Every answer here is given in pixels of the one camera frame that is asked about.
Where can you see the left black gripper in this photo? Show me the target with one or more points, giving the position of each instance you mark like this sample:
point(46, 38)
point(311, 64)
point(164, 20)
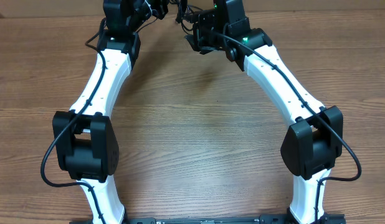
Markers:
point(163, 5)

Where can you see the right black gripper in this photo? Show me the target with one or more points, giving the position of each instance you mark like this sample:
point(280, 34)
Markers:
point(200, 20)

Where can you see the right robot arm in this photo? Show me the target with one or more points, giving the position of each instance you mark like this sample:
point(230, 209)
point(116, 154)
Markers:
point(311, 144)

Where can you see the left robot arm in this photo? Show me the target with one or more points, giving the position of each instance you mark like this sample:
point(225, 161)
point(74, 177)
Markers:
point(84, 139)

